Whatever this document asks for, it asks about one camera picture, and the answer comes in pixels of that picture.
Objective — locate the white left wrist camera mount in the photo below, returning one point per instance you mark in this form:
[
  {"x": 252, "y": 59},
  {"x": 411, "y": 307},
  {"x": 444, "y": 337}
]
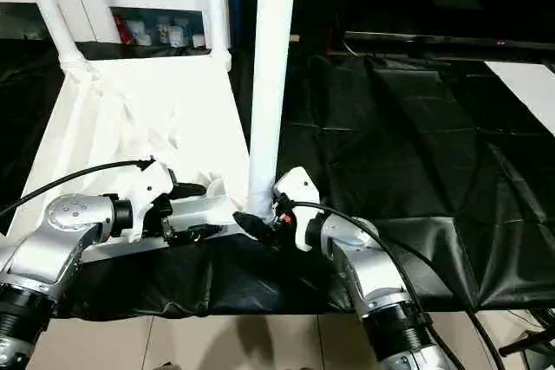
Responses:
[{"x": 152, "y": 183}]

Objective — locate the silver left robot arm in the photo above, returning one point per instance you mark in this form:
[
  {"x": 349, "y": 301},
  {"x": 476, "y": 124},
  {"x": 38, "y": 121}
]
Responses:
[{"x": 52, "y": 253}]

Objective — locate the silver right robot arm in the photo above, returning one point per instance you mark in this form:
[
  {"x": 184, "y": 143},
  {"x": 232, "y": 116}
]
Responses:
[{"x": 373, "y": 274}]

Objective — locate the black glossy mat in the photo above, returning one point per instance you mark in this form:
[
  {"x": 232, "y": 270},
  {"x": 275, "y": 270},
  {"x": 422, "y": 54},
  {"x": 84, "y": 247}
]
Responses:
[{"x": 412, "y": 149}]

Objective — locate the white plastic table top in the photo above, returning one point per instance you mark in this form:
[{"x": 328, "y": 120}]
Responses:
[{"x": 130, "y": 105}]

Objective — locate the flat white board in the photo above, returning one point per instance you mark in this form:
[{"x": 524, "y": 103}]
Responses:
[{"x": 529, "y": 88}]

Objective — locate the black floor rod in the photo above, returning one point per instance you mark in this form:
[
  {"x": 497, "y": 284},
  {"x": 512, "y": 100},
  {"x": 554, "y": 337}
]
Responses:
[{"x": 524, "y": 342}]

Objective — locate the white plastic table leg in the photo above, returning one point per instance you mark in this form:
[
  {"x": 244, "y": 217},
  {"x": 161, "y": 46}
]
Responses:
[
  {"x": 47, "y": 10},
  {"x": 217, "y": 6},
  {"x": 271, "y": 84}
]

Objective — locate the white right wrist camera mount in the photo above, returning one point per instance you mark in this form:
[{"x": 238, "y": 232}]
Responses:
[{"x": 299, "y": 183}]

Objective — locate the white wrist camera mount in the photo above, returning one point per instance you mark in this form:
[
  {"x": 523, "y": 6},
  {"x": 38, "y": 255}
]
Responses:
[
  {"x": 299, "y": 183},
  {"x": 152, "y": 183}
]

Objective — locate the long black bar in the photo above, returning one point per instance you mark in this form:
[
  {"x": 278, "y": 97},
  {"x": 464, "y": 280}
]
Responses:
[{"x": 455, "y": 40}]

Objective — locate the small red box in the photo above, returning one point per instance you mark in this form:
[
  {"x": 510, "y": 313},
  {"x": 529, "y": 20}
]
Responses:
[{"x": 122, "y": 30}]

